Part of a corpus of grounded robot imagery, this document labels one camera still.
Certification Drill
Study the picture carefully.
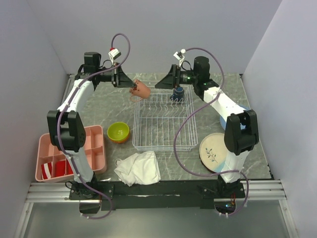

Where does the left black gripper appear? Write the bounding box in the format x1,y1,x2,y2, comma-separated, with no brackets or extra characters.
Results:
97,62,137,88

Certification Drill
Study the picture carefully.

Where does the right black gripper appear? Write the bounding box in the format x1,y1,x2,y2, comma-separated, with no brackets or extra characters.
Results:
155,65,198,90

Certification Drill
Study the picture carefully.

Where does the dark blue ceramic mug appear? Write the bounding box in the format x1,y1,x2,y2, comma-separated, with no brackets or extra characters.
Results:
170,86,184,103

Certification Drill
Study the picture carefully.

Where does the pink printed ceramic mug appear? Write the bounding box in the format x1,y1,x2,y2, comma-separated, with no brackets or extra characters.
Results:
129,79,151,103

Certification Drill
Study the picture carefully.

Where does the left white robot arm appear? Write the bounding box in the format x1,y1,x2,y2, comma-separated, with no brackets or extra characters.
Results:
47,52,136,199

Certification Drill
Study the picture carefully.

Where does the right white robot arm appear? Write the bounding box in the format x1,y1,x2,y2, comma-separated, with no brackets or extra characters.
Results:
155,56,259,197

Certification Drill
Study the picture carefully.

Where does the yellow-green bowl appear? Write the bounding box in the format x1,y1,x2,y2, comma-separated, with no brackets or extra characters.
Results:
107,122,130,135

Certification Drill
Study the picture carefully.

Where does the light blue plate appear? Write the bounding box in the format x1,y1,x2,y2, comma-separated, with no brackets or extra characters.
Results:
219,105,250,130

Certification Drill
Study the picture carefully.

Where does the pink compartment tray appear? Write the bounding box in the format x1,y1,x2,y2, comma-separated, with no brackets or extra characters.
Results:
35,125,106,183

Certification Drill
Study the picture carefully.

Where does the beige blue leaf plate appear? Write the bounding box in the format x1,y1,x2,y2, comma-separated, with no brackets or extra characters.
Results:
199,133,227,173

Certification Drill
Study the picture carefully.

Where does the white cloth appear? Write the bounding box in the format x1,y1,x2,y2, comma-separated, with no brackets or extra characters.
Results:
114,151,161,186

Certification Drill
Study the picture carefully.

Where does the red item in tray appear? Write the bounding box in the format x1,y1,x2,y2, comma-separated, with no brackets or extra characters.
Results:
54,160,73,177

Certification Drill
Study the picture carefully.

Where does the red white striped item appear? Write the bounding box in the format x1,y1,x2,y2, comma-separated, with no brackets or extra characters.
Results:
41,162,53,180

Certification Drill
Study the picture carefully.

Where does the black base beam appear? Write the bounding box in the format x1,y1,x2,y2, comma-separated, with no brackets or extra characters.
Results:
68,173,275,214

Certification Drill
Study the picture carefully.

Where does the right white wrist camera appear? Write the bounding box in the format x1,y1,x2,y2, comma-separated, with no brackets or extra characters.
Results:
173,49,186,68

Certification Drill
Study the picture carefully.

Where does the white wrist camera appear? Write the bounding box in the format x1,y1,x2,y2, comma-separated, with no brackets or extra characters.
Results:
108,48,121,64
173,49,186,68

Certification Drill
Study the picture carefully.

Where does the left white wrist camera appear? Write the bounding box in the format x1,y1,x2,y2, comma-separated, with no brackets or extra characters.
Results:
108,48,121,64

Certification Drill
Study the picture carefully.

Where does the white wire dish rack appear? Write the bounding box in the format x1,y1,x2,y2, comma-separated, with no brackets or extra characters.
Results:
132,81,198,152

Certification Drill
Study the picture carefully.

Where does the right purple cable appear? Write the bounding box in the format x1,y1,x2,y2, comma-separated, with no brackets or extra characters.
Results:
173,47,250,217

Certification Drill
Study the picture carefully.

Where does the purple cable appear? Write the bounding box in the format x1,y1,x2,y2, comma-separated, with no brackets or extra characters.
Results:
56,33,131,220
173,47,250,217

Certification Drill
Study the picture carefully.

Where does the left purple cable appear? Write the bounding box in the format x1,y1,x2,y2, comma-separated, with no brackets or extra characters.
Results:
56,33,131,220

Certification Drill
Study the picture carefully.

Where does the aluminium rail frame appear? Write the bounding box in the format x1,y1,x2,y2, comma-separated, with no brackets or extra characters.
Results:
14,179,299,238

